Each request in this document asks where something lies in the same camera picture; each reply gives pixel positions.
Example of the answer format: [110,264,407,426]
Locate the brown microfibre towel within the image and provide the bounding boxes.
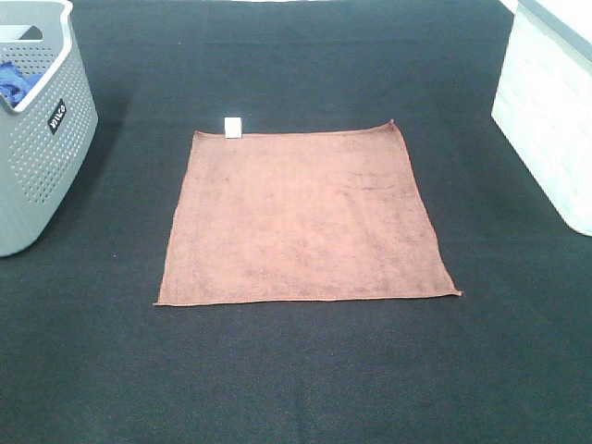
[157,122,457,306]

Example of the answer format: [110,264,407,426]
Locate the grey perforated laundry basket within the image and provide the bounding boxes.
[1,1,98,256]

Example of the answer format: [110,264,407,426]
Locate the white plastic bin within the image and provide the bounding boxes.
[491,1,591,236]

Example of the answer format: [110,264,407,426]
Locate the blue cloth in basket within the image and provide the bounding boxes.
[1,61,43,107]

